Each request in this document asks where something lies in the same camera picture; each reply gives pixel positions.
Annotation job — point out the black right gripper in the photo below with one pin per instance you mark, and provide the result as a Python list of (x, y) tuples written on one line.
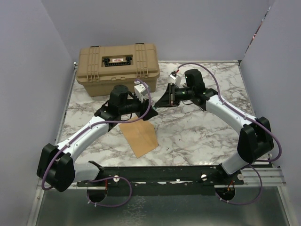
[(169, 99)]

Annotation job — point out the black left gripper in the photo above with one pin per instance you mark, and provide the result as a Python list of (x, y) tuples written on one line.
[(143, 107)]

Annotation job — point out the brown paper envelope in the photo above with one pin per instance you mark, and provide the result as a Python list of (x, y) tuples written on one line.
[(141, 136)]

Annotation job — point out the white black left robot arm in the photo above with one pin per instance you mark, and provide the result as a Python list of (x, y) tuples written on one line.
[(57, 167)]

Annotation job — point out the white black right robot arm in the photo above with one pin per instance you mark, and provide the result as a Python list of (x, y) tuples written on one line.
[(254, 140)]

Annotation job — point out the tan plastic tool case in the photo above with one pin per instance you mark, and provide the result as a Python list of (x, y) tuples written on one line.
[(100, 68)]

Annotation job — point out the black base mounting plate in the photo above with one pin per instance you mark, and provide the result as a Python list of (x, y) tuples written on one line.
[(161, 190)]

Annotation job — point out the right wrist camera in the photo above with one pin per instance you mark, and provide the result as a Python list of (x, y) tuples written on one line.
[(174, 78)]

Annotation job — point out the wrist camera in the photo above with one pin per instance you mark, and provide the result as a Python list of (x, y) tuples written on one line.
[(140, 89), (174, 78)]

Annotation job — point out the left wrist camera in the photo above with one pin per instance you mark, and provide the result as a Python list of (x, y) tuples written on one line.
[(140, 89)]

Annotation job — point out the aluminium frame rail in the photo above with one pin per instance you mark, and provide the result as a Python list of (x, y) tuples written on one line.
[(263, 180)]

